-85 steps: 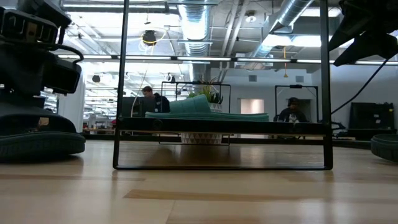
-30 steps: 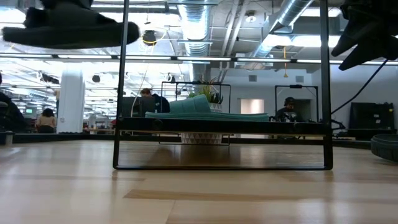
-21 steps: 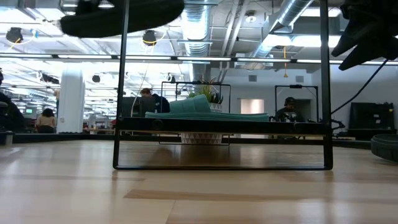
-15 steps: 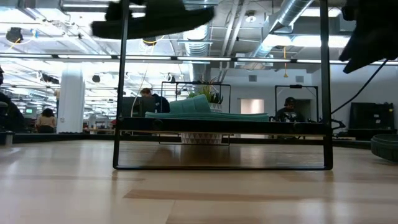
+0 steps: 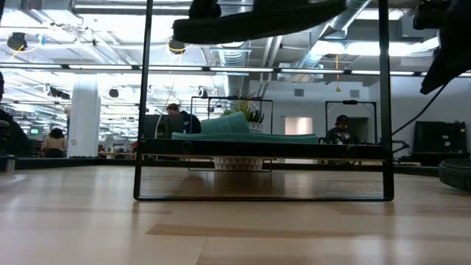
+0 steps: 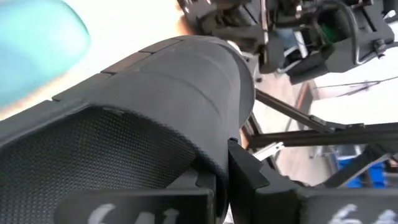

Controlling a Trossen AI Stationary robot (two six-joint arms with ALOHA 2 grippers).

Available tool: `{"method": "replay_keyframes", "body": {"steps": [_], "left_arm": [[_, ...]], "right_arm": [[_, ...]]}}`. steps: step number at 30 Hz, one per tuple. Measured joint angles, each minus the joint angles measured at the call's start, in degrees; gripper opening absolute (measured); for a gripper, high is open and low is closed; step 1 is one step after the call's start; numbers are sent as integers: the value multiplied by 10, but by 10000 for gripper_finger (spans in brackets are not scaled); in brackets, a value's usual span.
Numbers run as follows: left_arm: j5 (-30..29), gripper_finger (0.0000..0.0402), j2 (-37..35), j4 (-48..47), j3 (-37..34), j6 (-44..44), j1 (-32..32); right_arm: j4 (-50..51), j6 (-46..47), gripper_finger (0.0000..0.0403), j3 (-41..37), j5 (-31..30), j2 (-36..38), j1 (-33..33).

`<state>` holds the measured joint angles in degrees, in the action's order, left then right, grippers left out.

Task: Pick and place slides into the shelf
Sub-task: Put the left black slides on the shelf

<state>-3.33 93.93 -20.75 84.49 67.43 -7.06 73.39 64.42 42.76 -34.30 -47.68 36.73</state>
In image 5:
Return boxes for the black ceiling cable reel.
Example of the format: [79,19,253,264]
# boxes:
[6,32,29,52]
[168,39,187,55]

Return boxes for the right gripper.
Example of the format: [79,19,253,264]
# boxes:
[419,0,471,95]

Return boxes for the green plant in patterned pot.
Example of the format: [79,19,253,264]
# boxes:
[213,90,266,172]

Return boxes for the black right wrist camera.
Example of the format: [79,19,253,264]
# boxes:
[413,0,453,31]

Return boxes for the person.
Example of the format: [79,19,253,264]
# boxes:
[166,102,202,135]
[0,71,35,159]
[319,114,362,145]
[41,127,68,158]

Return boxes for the silver spiral air duct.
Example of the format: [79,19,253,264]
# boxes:
[216,38,253,97]
[286,0,372,80]

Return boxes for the dark slide sandal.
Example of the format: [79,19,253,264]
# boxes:
[172,0,347,45]
[438,158,471,192]

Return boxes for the black metal shoe shelf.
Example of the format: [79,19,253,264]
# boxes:
[132,0,395,202]

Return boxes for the teal slide sandal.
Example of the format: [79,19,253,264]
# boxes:
[171,111,319,145]

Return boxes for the yellow hanging cord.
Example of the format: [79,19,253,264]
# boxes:
[333,54,342,93]

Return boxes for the white square column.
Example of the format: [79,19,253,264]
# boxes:
[65,77,102,158]

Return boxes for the black aluminium table frame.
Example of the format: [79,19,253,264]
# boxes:
[0,154,471,178]

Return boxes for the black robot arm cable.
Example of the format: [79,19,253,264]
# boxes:
[391,82,449,136]

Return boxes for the long linear ceiling light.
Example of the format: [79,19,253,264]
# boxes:
[0,62,471,78]

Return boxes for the black background rig frame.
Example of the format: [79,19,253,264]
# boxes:
[325,99,378,145]

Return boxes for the black monitor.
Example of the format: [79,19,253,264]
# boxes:
[143,114,185,139]

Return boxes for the black equipment case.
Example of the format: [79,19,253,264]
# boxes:
[411,120,470,155]

